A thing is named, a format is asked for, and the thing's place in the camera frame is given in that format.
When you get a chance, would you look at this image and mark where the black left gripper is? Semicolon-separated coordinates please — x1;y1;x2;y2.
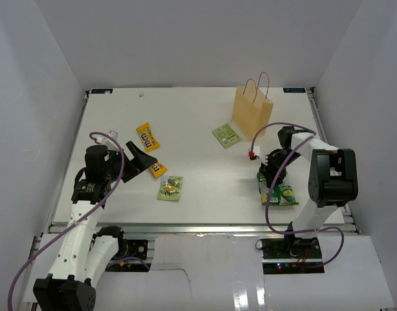
104;141;157;183

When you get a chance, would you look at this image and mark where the green chips bag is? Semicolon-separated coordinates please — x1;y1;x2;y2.
256;172;299;207

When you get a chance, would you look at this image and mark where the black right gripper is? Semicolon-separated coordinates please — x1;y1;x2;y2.
259;150;301;189

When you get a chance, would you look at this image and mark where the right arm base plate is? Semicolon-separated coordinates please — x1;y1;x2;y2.
255;238;324;275

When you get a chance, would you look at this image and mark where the light green flat sachet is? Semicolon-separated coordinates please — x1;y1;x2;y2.
212;123;241;148

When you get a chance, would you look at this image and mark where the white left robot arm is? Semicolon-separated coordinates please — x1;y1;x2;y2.
33;139;157;310

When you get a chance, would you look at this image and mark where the aluminium table front rail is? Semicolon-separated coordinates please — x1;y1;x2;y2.
49;224;356;234

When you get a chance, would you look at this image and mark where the green candy packet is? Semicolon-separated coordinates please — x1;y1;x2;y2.
157;175;183;201

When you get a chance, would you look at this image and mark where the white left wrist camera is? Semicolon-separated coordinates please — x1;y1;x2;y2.
95;130;119;144

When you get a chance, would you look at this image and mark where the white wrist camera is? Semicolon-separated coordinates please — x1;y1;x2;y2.
95;130;119;144
248;146;268;164

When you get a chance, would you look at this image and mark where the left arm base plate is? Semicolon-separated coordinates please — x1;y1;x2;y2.
106;239;150;273

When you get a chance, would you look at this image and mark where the brown paper bag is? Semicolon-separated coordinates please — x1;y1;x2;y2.
233;71;274;141

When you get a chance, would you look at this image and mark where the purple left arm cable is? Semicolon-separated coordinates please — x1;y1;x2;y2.
6;131;125;311

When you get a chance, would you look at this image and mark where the yellow m&m packet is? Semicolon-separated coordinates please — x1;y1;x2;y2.
149;162;168;178
136;122;160;152

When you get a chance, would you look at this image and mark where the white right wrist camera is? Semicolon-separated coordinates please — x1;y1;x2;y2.
248;146;268;164

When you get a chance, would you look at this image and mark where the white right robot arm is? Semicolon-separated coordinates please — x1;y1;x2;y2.
259;122;358;259

